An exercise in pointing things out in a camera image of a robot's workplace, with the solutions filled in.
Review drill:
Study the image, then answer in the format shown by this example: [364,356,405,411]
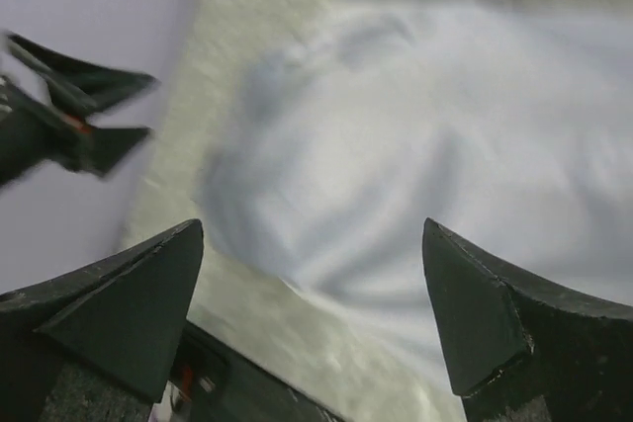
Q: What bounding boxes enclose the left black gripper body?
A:
[1,74,92,185]

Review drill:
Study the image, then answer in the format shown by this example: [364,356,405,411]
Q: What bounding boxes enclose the black base beam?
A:
[168,322,342,422]

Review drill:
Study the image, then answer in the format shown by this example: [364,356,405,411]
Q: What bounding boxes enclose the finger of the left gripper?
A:
[5,32,158,119]
[51,123,151,178]

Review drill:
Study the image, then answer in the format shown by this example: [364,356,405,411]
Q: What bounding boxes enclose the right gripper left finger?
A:
[1,219,204,421]

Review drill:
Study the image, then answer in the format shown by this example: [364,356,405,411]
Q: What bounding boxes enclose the grey pillowcase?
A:
[201,0,632,386]

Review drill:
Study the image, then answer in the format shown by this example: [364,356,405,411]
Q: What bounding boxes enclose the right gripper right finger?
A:
[422,218,632,422]

